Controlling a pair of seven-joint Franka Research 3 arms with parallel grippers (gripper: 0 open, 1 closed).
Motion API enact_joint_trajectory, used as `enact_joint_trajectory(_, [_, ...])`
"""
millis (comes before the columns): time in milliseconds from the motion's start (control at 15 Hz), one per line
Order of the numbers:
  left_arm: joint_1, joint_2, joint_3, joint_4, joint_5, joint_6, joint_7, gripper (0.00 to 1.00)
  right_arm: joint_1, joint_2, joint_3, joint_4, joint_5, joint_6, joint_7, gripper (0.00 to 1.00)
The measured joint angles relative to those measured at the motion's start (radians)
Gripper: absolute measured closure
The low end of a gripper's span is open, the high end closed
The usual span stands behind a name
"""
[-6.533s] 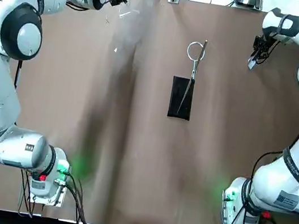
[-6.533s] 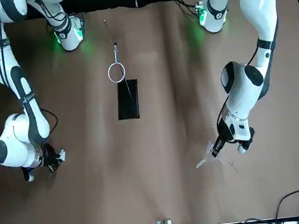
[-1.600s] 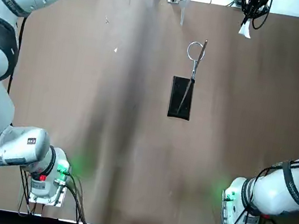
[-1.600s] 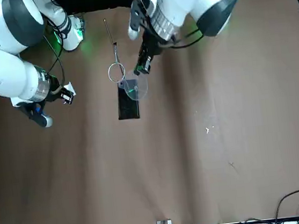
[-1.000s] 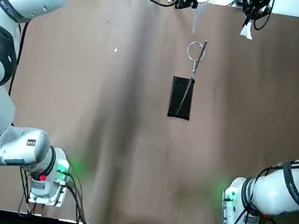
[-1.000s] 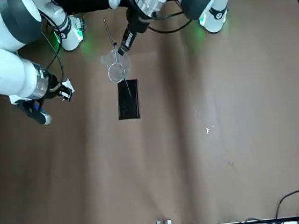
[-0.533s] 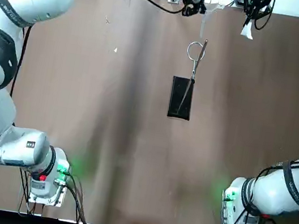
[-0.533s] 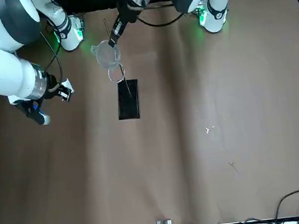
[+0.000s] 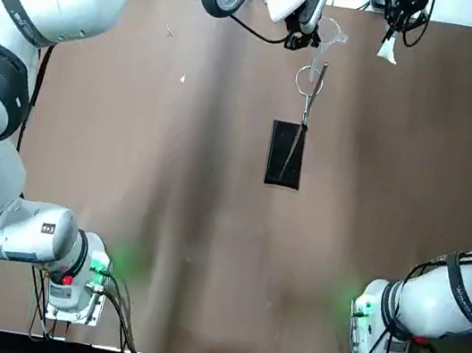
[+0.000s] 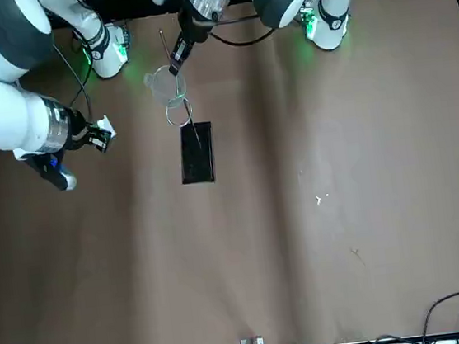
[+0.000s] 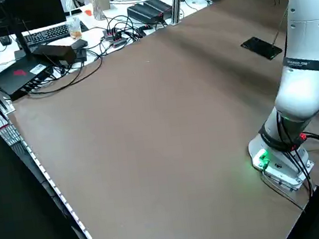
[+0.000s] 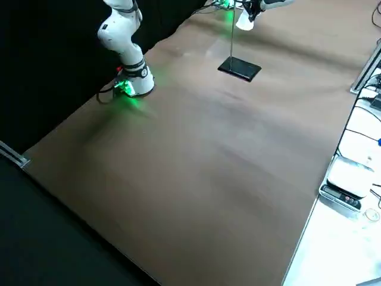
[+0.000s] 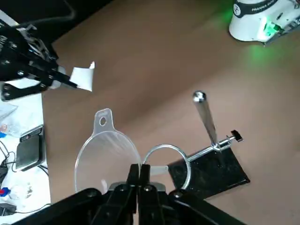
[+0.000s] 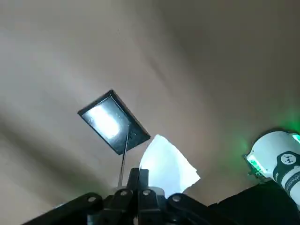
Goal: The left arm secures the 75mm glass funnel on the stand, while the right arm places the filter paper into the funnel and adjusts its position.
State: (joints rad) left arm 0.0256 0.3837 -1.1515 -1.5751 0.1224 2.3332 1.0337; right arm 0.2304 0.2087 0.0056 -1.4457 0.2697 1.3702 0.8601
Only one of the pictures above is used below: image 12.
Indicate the aluminium profile rail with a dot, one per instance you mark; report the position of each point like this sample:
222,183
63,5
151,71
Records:
13,156

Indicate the black base metal rod stand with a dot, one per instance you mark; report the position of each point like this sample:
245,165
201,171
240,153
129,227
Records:
239,69

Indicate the aluminium profile post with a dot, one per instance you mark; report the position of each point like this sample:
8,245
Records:
364,68

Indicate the clear round dish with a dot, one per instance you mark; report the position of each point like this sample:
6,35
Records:
372,215

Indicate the black device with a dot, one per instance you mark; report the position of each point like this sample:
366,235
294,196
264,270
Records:
375,102

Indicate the silver kitchen scale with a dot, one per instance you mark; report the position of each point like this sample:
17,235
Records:
342,178

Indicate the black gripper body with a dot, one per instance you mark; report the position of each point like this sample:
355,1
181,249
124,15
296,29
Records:
254,4

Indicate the grey flat device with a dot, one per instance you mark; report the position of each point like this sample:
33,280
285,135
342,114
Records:
370,283

